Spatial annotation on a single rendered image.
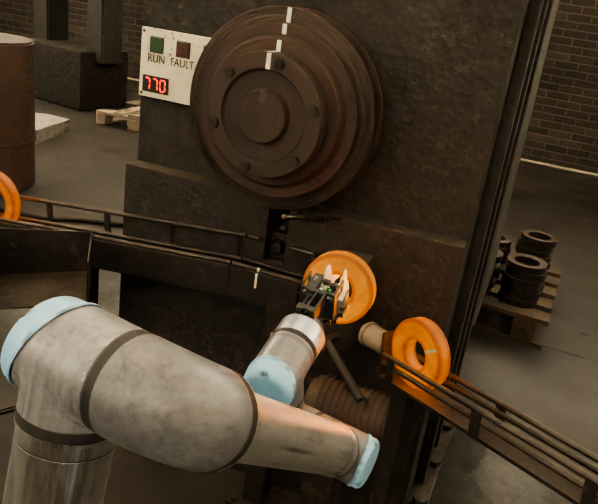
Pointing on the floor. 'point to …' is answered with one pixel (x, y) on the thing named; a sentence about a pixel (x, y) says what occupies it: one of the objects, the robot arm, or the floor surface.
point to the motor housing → (319, 397)
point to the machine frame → (355, 193)
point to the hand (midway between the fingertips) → (340, 279)
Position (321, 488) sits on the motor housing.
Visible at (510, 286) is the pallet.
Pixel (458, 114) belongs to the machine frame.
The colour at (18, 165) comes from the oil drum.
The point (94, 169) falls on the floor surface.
